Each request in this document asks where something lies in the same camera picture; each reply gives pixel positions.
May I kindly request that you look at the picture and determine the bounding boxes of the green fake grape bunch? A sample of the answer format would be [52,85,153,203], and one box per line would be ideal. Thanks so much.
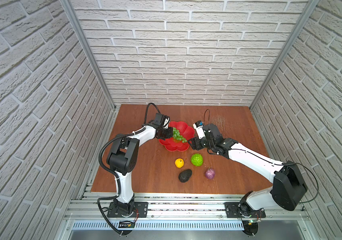
[173,128,187,143]

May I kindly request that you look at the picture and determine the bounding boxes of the green bumpy fake fruit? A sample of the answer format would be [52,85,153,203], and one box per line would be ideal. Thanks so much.
[191,154,204,167]

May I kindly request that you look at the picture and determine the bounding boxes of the purple fake fig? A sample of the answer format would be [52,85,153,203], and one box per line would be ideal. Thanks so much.
[205,168,216,180]

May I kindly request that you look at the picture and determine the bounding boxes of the yellow fake lemon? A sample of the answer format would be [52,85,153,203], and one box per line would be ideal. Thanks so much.
[175,158,185,169]

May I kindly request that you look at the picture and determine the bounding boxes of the dark fake avocado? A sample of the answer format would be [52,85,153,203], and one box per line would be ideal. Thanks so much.
[178,169,193,183]

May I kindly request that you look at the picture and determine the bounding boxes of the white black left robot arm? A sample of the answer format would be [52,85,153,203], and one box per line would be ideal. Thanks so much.
[107,125,173,215]

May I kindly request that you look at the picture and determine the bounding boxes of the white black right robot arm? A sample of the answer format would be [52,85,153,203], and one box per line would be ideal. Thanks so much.
[188,121,308,218]

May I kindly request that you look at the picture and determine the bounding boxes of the red flower-shaped fruit bowl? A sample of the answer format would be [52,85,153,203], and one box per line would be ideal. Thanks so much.
[159,121,195,152]

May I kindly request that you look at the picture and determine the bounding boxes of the white slotted vent strip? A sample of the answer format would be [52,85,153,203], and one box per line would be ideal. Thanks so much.
[72,220,244,231]

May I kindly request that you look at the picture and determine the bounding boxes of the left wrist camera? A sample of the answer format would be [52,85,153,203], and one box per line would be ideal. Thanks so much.
[152,113,170,128]

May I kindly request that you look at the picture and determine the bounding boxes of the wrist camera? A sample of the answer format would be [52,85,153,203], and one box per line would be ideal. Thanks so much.
[193,121,205,139]
[152,113,170,128]

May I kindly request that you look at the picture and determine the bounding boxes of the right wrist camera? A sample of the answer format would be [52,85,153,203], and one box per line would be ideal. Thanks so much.
[193,121,205,139]

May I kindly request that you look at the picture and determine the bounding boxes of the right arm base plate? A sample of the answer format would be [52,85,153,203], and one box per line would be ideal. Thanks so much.
[224,202,266,219]

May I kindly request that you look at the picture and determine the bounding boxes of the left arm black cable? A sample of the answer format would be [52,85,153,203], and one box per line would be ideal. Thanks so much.
[96,102,162,236]

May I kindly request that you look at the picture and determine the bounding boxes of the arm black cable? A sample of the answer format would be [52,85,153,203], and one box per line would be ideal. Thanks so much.
[238,148,319,204]
[96,102,162,236]

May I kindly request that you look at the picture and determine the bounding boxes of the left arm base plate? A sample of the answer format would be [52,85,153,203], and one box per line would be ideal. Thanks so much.
[107,202,149,218]

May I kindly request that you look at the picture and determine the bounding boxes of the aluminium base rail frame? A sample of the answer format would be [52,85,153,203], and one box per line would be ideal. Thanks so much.
[56,192,318,240]

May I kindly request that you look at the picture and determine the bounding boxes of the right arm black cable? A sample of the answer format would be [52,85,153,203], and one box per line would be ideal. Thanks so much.
[238,148,319,204]

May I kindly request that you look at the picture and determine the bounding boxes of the aluminium corner post left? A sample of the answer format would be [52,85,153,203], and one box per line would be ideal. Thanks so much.
[61,0,116,111]

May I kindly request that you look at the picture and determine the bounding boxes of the aluminium corner post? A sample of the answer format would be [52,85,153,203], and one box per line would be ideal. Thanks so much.
[61,0,116,111]
[249,0,320,111]

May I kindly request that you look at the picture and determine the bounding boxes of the aluminium corner post right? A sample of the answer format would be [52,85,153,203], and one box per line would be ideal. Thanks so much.
[249,0,320,111]

